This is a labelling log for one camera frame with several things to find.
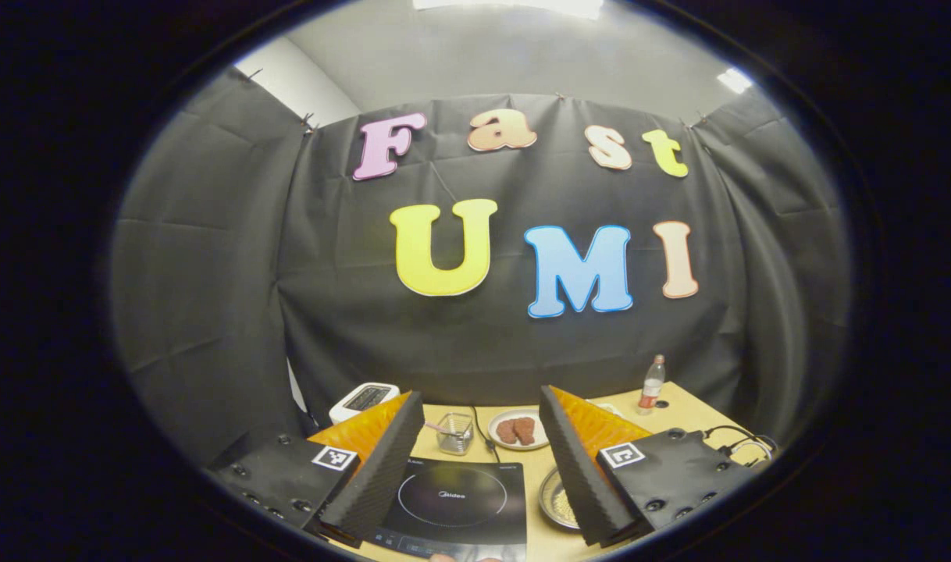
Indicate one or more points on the pile of soybeans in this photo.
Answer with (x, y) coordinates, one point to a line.
(567, 511)

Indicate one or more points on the clear plastic water bottle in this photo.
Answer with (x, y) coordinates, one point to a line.
(651, 386)

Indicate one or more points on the black induction cooktop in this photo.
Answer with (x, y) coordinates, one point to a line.
(460, 499)

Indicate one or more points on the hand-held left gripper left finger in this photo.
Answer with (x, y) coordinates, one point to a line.
(382, 476)

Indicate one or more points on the white toaster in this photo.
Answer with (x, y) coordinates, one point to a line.
(362, 400)

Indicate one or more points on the pink striped straw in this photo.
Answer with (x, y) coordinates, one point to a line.
(438, 427)

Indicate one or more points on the brown meat slice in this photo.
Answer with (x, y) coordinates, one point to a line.
(525, 431)
(506, 432)

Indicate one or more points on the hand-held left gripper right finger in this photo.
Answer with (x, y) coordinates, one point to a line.
(581, 476)

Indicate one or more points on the black backdrop cloth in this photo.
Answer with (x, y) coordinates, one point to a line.
(483, 343)

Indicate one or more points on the round white plate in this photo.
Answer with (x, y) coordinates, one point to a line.
(542, 437)

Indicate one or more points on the white divided dish of beans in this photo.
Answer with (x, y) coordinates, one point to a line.
(607, 407)

